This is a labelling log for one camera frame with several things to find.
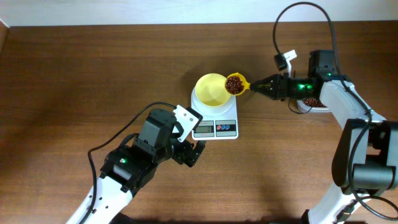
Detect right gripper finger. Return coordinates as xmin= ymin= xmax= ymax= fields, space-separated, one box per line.
xmin=250 ymin=74 xmax=277 ymax=88
xmin=250 ymin=83 xmax=275 ymax=99

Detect yellow measuring scoop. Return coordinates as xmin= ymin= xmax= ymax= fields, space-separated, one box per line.
xmin=226 ymin=73 xmax=250 ymax=96

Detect red beans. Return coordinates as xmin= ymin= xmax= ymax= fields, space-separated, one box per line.
xmin=225 ymin=76 xmax=244 ymax=95
xmin=302 ymin=98 xmax=325 ymax=108

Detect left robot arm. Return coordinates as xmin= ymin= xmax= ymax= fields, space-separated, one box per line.
xmin=68 ymin=106 xmax=205 ymax=223

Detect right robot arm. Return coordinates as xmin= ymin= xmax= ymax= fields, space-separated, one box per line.
xmin=249 ymin=50 xmax=397 ymax=223

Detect white digital kitchen scale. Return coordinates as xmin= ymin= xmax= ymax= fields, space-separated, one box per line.
xmin=191 ymin=88 xmax=239 ymax=141

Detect yellow plastic bowl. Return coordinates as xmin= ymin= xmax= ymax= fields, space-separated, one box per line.
xmin=195 ymin=73 xmax=231 ymax=107

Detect clear plastic container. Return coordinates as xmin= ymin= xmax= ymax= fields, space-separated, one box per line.
xmin=297 ymin=100 xmax=331 ymax=113

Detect red beans in container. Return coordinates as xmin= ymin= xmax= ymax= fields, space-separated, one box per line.
xmin=302 ymin=98 xmax=325 ymax=108

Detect right black cable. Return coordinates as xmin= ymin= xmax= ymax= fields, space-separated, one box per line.
xmin=272 ymin=1 xmax=398 ymax=222

